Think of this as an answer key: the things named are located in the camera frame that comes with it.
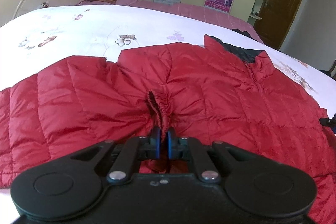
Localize pink quilted bedspread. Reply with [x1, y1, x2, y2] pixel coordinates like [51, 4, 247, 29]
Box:
[77, 0, 264, 44]

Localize black garment on bed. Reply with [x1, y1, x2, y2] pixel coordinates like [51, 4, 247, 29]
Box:
[232, 28, 258, 41]

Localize white floral bed sheet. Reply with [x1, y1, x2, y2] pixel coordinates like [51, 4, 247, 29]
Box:
[0, 4, 336, 224]

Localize brown wooden door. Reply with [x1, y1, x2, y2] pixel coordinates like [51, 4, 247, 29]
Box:
[254, 0, 302, 50]

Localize red puffer jacket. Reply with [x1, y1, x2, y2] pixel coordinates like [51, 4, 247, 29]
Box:
[1, 36, 335, 223]

